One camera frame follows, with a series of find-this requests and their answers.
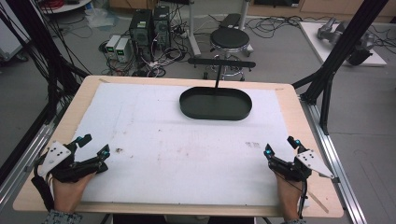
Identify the person's right hand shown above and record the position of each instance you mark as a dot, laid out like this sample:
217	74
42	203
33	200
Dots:
291	196

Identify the computer towers on floor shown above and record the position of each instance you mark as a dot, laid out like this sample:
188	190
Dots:
162	60

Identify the white metal stand leg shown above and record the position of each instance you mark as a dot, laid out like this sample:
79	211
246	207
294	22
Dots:
193	28
244	12

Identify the aluminium rail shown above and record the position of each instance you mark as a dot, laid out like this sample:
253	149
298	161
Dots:
25	155
339	168

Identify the black flat case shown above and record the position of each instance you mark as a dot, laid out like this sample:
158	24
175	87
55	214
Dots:
230	21

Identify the person's left hand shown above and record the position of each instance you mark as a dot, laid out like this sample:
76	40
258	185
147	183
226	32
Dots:
70	194

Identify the grey patterned sleeve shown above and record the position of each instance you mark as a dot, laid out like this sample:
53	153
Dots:
294	222
62	217

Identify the black computer tower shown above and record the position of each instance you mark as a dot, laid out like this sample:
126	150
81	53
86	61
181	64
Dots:
161	26
140	31

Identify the white floor board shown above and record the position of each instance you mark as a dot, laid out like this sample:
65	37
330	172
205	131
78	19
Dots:
314	40

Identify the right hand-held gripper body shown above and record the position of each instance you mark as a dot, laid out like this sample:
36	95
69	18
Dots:
311	161

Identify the black metal frame stand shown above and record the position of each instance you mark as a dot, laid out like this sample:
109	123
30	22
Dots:
342	46
46	46

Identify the white table mat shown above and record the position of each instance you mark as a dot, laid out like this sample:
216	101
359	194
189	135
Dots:
186	149

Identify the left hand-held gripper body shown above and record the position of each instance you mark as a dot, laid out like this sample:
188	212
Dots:
54	155

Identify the white round table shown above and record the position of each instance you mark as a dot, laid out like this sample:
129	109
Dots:
67	6

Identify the black oval tray with stand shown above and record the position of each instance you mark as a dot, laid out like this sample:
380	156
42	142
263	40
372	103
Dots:
214	105

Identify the clear plastic bag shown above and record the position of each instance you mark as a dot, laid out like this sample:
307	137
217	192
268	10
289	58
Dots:
99	17

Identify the black round stool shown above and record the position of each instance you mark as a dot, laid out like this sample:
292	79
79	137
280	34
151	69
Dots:
229	39

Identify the beige tape strip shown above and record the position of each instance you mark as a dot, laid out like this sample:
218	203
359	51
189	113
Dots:
318	202

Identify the white power supply box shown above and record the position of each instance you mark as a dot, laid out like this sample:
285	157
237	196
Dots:
122	49
112	43

